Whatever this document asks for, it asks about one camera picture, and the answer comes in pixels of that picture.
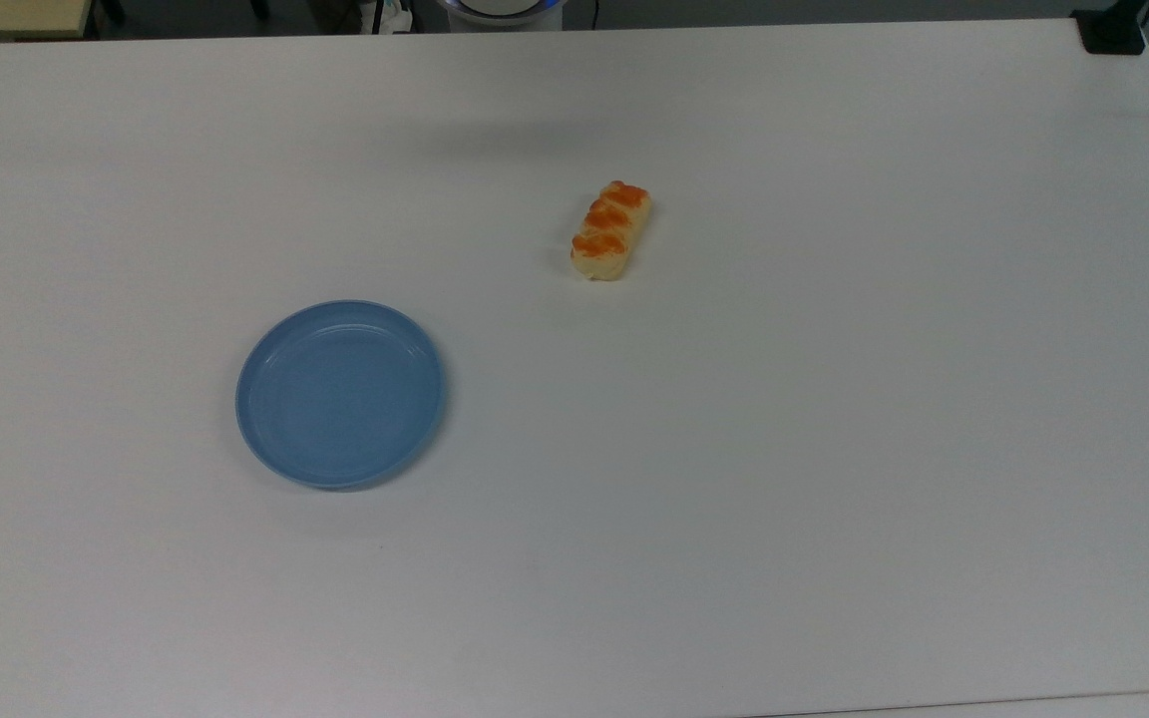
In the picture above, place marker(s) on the orange-topped bread roll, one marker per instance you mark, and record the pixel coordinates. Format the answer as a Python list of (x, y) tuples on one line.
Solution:
[(610, 231)]

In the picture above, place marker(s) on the blue round plate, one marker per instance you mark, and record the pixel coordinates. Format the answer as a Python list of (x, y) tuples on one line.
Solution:
[(340, 395)]

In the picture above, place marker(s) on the black table clamp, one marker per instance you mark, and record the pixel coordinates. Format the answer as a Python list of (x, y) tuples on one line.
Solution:
[(1111, 30)]

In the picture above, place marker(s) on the light wooden table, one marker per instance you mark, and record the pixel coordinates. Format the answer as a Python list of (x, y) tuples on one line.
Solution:
[(11, 17)]

